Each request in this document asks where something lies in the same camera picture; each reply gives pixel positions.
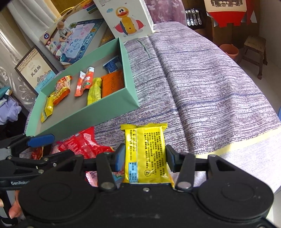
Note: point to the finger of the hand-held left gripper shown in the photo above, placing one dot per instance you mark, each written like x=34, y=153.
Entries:
x=41, y=140
x=33, y=163

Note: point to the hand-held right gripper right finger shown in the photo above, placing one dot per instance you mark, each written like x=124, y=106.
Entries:
x=170, y=159

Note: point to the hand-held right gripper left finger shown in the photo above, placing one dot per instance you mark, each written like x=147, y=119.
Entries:
x=120, y=157

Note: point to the yellow printed snack packet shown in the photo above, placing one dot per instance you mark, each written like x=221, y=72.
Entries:
x=144, y=149

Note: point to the small yellow snack packet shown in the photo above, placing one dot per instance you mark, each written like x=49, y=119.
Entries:
x=47, y=107

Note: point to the teal cardboard box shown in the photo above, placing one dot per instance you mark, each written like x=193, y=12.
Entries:
x=87, y=118

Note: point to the orange yellow long packet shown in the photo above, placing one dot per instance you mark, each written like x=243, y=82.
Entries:
x=62, y=89

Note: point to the yellow striped snack packet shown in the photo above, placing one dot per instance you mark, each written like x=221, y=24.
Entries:
x=94, y=92

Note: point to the orange fries snack packet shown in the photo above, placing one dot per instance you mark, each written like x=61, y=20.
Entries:
x=84, y=81

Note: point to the blue white snack packet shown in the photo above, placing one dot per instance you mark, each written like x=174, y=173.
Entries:
x=112, y=64

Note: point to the person's left hand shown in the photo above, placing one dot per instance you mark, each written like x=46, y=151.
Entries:
x=15, y=210

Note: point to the red crinkled snack packet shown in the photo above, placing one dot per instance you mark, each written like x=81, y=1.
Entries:
x=37, y=153

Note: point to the pink floral snack packet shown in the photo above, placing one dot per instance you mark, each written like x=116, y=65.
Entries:
x=92, y=178

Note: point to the red patterned snack packet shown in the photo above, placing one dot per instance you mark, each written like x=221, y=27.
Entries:
x=87, y=142

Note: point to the lavender cloth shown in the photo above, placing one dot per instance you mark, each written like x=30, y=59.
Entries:
x=8, y=111

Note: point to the teal cloth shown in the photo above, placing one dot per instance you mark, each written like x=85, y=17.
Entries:
x=4, y=92

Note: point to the brown pastry gift box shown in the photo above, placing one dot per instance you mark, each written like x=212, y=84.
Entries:
x=36, y=70

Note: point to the purple striped tablecloth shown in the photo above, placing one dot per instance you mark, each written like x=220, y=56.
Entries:
x=197, y=87

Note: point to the lace curtain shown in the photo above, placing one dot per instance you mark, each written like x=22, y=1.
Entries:
x=13, y=54

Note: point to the drawing mat toy box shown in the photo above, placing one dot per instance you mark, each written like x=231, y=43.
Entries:
x=74, y=37

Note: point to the orange plastic bucket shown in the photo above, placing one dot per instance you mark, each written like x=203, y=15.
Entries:
x=229, y=52

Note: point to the wooden stool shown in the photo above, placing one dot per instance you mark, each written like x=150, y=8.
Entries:
x=254, y=50

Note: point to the duck toy box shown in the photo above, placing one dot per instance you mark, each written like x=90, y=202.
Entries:
x=127, y=19

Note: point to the black rack of metal clips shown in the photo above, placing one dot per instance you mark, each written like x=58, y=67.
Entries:
x=194, y=18

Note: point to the purple floral cloth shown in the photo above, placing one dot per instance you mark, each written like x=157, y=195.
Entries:
x=166, y=9

